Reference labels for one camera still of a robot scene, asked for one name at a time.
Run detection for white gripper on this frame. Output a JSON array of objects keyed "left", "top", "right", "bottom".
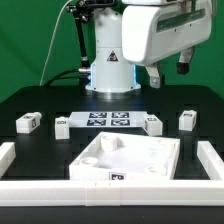
[{"left": 122, "top": 3, "right": 212, "bottom": 89}]

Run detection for white square tabletop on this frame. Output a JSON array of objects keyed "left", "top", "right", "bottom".
[{"left": 69, "top": 132, "right": 180, "bottom": 181}]

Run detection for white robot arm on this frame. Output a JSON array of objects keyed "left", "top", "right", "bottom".
[{"left": 86, "top": 0, "right": 217, "bottom": 99}]

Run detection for white marker plate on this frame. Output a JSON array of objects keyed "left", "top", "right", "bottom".
[{"left": 69, "top": 111, "right": 146, "bottom": 128}]

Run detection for white U-shaped fence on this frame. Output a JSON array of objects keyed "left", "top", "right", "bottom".
[{"left": 0, "top": 140, "right": 224, "bottom": 207}]

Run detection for black cable bundle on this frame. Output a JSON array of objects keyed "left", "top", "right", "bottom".
[{"left": 44, "top": 68, "right": 92, "bottom": 88}]

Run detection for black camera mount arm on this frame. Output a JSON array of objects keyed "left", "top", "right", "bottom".
[{"left": 66, "top": 0, "right": 117, "bottom": 68}]

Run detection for white cable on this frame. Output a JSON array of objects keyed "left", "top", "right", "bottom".
[{"left": 39, "top": 0, "right": 73, "bottom": 87}]

